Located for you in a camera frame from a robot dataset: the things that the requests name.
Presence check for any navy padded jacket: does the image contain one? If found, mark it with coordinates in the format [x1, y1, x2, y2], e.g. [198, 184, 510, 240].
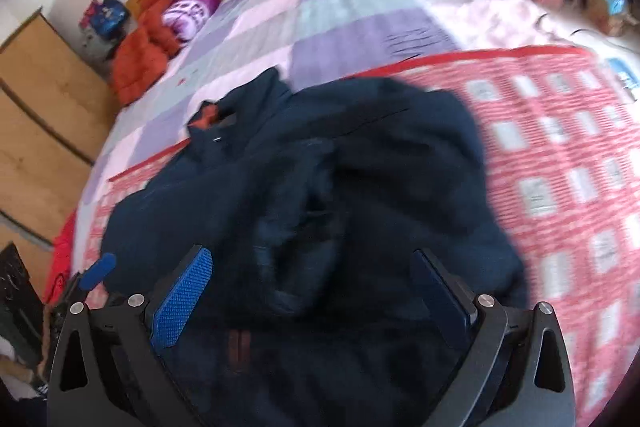
[100, 67, 531, 427]

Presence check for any red garment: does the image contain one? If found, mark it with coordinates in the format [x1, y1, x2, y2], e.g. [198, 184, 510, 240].
[42, 209, 78, 305]

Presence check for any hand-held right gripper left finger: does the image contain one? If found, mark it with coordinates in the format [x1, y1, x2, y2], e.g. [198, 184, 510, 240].
[47, 244, 216, 427]

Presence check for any purple floral pillow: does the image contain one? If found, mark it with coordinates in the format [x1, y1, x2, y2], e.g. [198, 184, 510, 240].
[161, 0, 222, 45]

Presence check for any red checked mat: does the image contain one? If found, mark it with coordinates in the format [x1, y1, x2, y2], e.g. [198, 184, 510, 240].
[75, 46, 640, 413]

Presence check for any orange puffer jacket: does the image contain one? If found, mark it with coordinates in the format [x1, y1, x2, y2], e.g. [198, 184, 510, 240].
[110, 0, 183, 106]

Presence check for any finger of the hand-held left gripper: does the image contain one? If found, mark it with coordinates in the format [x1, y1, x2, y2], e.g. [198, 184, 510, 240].
[47, 253, 117, 313]

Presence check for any wooden wardrobe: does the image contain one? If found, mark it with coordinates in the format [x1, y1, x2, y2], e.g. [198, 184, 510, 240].
[0, 7, 118, 288]

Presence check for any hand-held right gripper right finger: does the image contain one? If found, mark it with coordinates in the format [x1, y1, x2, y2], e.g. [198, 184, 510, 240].
[410, 248, 576, 427]

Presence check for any blue paper sheet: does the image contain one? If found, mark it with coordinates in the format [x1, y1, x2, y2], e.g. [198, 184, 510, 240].
[607, 57, 640, 100]

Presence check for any patchwork quilt bed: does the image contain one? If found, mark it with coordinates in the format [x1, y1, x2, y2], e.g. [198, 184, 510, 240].
[77, 0, 596, 228]

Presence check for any open cardboard box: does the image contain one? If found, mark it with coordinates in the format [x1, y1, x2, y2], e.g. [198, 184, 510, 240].
[585, 0, 633, 35]

